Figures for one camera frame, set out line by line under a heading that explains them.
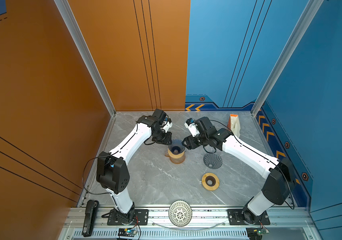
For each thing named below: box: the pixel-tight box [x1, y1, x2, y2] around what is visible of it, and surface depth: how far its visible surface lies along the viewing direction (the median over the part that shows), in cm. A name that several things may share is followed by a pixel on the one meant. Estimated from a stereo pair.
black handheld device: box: [82, 199, 100, 237], surface depth 72 cm
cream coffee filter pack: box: [227, 114, 241, 138], surface depth 102 cm
